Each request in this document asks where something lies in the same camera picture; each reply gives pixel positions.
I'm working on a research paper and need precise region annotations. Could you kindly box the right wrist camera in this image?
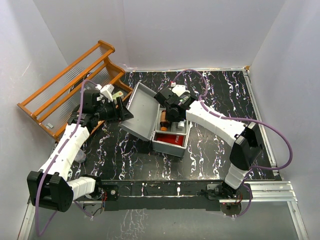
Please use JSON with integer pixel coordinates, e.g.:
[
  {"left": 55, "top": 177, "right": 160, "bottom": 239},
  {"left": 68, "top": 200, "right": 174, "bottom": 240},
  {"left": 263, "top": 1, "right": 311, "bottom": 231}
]
[{"left": 170, "top": 82, "right": 190, "bottom": 97}]

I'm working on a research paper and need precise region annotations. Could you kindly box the brown medicine bottle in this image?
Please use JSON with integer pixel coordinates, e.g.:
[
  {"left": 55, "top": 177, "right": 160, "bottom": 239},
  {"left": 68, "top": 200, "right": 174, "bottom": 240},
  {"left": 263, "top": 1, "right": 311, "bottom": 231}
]
[{"left": 160, "top": 110, "right": 171, "bottom": 131}]

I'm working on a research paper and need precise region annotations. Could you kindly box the grey plastic tray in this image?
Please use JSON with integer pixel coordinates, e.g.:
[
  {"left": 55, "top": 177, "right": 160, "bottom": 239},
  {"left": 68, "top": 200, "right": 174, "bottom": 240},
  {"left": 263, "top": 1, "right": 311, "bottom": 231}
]
[{"left": 155, "top": 108, "right": 191, "bottom": 135}]

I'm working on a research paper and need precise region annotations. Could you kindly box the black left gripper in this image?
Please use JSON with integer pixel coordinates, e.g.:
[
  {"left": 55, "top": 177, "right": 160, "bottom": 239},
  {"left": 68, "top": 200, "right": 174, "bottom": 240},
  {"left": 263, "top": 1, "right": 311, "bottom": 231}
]
[{"left": 95, "top": 97, "right": 134, "bottom": 124}]

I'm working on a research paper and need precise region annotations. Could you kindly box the silver metal medicine case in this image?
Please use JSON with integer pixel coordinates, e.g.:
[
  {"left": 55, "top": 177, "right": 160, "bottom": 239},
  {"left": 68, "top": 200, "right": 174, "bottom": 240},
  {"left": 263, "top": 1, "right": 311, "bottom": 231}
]
[{"left": 119, "top": 82, "right": 193, "bottom": 158}]

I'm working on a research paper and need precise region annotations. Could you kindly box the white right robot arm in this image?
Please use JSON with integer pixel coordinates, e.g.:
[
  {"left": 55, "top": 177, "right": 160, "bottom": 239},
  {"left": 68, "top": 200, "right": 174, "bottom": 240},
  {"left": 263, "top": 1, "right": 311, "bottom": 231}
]
[{"left": 154, "top": 87, "right": 264, "bottom": 199}]

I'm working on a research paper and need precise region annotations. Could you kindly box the white green-label bottle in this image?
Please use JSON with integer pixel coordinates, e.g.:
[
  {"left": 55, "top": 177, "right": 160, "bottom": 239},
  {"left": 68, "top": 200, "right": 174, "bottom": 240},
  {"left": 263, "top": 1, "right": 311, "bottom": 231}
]
[{"left": 176, "top": 120, "right": 186, "bottom": 130}]

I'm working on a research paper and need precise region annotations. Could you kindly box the white medicine box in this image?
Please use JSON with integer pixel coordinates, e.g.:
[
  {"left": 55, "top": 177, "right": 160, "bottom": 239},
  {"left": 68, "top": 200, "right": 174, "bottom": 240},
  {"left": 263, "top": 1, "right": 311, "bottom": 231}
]
[{"left": 112, "top": 91, "right": 124, "bottom": 100}]

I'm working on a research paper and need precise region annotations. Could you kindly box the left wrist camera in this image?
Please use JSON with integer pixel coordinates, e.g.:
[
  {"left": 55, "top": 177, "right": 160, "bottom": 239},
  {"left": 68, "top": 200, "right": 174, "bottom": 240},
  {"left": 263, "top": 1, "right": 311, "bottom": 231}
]
[{"left": 95, "top": 84, "right": 115, "bottom": 103}]

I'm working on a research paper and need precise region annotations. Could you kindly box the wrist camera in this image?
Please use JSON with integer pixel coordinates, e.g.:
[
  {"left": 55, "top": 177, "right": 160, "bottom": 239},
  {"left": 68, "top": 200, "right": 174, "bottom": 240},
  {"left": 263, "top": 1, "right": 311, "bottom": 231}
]
[
  {"left": 170, "top": 82, "right": 190, "bottom": 97},
  {"left": 95, "top": 84, "right": 115, "bottom": 103}
]

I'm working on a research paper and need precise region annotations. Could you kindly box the red first aid pouch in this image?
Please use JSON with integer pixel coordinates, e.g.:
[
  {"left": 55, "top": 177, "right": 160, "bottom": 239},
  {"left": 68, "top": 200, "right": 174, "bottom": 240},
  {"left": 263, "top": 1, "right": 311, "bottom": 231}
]
[{"left": 155, "top": 133, "right": 184, "bottom": 147}]

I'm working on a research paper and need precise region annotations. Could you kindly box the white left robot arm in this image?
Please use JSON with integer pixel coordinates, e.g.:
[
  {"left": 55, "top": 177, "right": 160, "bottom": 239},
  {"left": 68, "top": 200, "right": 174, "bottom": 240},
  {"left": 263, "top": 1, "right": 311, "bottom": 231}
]
[{"left": 27, "top": 90, "right": 134, "bottom": 212}]

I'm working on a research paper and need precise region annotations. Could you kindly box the wooden shelf rack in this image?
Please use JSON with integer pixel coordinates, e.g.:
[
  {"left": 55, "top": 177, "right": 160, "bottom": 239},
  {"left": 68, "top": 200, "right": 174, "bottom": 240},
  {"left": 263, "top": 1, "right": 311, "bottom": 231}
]
[{"left": 17, "top": 40, "right": 133, "bottom": 141}]

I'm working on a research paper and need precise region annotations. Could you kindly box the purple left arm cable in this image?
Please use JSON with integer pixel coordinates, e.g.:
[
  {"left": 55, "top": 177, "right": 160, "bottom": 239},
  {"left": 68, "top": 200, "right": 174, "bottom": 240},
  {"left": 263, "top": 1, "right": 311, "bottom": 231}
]
[{"left": 34, "top": 79, "right": 103, "bottom": 237}]

